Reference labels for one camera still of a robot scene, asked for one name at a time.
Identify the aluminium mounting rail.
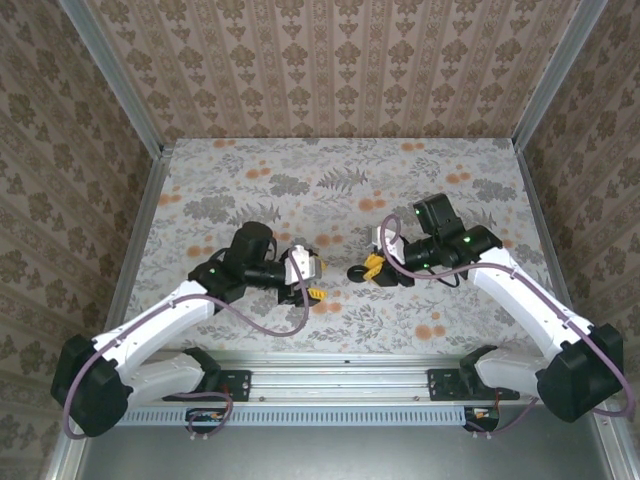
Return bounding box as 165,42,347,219
74,363,614,402

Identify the aluminium frame post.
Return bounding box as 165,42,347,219
58,0,166,156
512,0,609,151

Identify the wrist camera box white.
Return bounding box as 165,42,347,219
369,224,402,257
283,244,321,281

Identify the aluminium table side rail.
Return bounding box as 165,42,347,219
94,144,174,366
514,144,591,364

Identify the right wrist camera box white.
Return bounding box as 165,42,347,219
369,224,402,257

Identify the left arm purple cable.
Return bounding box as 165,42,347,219
64,249,312,444

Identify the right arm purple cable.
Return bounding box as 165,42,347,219
380,213,631,442

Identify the grey slotted cable duct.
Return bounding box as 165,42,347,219
92,405,466,426

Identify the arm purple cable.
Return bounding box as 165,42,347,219
64,249,312,444
380,213,631,442

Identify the black connector board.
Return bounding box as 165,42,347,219
462,405,501,434
184,407,227,436

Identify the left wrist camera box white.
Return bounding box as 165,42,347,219
283,244,321,281

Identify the grey metal sheet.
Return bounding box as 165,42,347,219
74,424,616,480

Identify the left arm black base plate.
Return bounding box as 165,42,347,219
164,368,252,403

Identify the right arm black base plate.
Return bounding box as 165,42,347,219
427,368,520,402

